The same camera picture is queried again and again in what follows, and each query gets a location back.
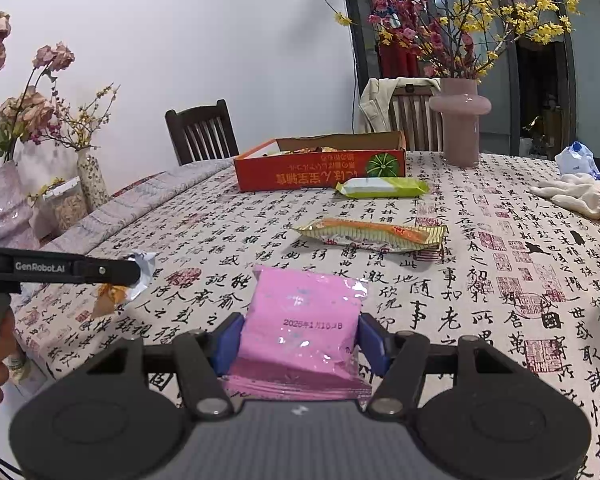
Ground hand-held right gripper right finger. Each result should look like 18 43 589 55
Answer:
357 312 512 420

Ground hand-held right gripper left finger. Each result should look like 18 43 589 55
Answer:
87 314 244 420

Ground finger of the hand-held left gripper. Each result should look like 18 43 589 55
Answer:
75 258 142 283

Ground small silver orange snack packet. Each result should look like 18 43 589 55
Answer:
91 251 157 318

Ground pink snack packet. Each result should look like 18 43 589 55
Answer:
217 265 373 401

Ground red cardboard box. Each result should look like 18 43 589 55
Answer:
233 131 407 192

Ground large pink marbled vase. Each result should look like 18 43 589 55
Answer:
0 160 41 246

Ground clear storage jar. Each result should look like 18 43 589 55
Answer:
42 177 88 233

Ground small floral vase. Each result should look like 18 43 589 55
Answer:
76 149 111 211

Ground long gold orange snack packet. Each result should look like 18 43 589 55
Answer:
292 218 448 253

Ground thin yellow flower twigs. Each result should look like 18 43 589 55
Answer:
55 82 120 151

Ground white green snack packet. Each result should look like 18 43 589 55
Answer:
336 178 429 199

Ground dried pink roses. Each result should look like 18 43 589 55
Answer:
0 11 76 171

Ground dark wooden chair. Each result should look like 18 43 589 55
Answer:
165 100 240 166

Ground brown wooden chair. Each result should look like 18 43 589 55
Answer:
387 85 446 152

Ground pink glass vase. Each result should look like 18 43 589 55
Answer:
428 78 492 167

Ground beige jacket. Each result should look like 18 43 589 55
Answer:
358 77 441 133

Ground white knit glove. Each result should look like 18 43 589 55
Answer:
530 173 600 219

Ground blue white tissue packet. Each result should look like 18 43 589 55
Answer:
555 141 600 178

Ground hanging red garment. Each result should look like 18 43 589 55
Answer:
377 42 421 78

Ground red blossom branches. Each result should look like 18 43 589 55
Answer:
367 0 481 78

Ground glass sliding door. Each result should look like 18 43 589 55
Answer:
337 0 600 156

